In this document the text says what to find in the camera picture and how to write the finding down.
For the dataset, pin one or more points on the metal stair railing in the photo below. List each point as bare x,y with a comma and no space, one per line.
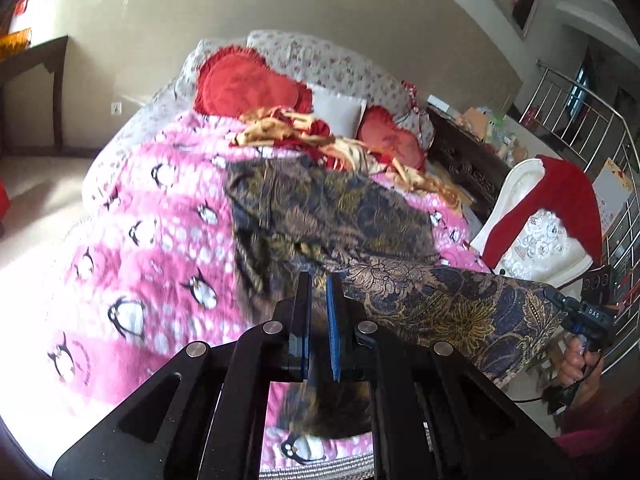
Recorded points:
566,114

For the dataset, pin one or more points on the white ornate chair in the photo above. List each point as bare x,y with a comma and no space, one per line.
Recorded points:
543,251

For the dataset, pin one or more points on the red box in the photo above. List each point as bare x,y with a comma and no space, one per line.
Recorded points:
5,202

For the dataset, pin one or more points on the red heart pillow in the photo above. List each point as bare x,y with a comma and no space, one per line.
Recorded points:
237,79
379,132

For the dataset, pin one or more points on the pink penguin blanket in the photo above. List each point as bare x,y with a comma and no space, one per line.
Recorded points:
153,269

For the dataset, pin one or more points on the red and gold blanket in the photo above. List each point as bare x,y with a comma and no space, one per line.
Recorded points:
279,127

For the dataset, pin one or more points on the dark wooden table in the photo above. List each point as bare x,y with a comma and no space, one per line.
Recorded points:
32,100

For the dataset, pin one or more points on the dark wooden headboard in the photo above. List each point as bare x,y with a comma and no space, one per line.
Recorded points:
469,163

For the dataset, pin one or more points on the red cloth on chair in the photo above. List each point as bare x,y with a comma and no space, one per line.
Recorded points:
564,190

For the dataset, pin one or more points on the floral bed sheet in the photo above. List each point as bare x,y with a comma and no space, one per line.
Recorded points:
176,97

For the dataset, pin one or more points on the wall socket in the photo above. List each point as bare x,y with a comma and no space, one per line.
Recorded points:
116,108

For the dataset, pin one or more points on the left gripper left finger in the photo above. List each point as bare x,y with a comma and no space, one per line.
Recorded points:
202,415

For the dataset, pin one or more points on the dark blue gold patterned garment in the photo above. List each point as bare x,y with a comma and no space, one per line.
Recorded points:
290,216

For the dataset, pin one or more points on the right hand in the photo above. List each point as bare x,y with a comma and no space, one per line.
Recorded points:
583,368

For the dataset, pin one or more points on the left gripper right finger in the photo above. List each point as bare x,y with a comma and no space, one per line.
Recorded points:
434,415

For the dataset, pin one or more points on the white pillow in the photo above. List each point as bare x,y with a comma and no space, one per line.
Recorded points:
341,113

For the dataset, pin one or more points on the floral pillow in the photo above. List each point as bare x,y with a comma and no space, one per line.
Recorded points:
318,61

